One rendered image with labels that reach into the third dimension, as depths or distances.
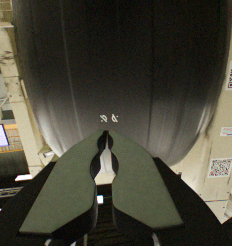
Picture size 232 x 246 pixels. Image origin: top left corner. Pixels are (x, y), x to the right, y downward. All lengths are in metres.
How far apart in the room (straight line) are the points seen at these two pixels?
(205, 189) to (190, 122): 0.44
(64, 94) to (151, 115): 0.12
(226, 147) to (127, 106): 0.44
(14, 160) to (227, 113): 12.39
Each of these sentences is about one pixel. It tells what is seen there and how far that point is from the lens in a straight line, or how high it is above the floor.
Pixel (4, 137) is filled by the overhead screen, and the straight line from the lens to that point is 4.41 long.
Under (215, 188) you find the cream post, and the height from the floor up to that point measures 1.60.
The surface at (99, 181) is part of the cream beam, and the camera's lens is 0.89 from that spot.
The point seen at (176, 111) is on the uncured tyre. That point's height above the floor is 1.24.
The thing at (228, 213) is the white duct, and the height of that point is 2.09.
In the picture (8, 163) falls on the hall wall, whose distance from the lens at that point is 12.88.
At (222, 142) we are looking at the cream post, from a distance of 0.58.
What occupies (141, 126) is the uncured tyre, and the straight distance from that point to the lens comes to 0.23.
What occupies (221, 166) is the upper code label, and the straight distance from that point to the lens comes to 0.63.
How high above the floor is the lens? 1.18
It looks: 21 degrees up
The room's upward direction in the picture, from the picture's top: 177 degrees clockwise
